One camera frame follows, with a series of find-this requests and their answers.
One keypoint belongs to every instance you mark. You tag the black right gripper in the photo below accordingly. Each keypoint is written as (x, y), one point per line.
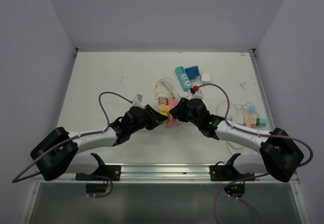
(178, 111)

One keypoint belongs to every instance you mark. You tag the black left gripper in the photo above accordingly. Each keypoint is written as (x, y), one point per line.
(156, 117)

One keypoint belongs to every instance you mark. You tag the yellow usb charger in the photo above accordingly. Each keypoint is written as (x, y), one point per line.
(163, 109)

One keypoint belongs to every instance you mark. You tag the pink triangular socket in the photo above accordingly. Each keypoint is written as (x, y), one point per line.
(172, 103)

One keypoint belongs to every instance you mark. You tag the beige pink plug adapter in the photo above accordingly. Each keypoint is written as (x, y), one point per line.
(163, 101)

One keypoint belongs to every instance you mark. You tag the teal power strip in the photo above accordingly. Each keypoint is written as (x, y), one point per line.
(183, 78)

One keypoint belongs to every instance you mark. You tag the dark blue plug adapter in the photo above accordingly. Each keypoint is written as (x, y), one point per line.
(192, 72)

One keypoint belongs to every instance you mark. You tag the white usb charger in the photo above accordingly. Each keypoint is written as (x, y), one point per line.
(205, 78)

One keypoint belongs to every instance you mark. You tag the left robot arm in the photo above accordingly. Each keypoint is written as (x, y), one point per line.
(56, 153)

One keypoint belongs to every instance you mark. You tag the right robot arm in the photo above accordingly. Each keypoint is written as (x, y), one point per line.
(280, 155)

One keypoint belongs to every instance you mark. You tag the teal small plug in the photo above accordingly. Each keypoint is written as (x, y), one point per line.
(261, 122)

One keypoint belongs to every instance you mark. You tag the light blue charger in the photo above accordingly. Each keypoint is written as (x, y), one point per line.
(252, 109)

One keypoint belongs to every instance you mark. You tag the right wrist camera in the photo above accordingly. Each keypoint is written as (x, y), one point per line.
(196, 93)

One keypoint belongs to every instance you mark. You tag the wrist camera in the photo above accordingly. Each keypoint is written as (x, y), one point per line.
(196, 93)
(137, 101)

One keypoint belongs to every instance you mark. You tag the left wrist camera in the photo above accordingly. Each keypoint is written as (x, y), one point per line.
(137, 101)

